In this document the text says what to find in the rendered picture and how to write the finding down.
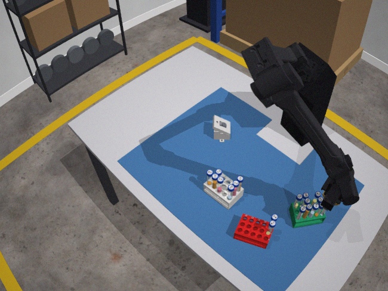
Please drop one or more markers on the white tube rack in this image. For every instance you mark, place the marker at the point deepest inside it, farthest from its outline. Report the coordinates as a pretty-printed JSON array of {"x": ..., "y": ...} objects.
[{"x": 222, "y": 197}]

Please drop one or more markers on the green test tube rack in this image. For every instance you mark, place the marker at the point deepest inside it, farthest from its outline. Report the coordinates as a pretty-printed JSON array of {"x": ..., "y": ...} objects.
[{"x": 303, "y": 222}]

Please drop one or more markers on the red tube rack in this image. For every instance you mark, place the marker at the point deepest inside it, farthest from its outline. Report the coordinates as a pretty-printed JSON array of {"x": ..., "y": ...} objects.
[{"x": 246, "y": 227}]

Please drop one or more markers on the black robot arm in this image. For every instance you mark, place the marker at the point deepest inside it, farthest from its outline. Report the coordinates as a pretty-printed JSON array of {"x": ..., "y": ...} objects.
[{"x": 278, "y": 74}]

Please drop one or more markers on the blue bench mat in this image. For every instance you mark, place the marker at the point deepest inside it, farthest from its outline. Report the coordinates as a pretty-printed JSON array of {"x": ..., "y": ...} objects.
[{"x": 172, "y": 166}]

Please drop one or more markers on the test tube with blue cap and pink liquid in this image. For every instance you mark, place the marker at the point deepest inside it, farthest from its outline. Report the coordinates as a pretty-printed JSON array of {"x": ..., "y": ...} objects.
[{"x": 220, "y": 180}]

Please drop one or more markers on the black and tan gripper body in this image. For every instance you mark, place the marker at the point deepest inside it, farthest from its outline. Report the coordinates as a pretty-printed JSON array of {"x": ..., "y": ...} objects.
[{"x": 324, "y": 187}]

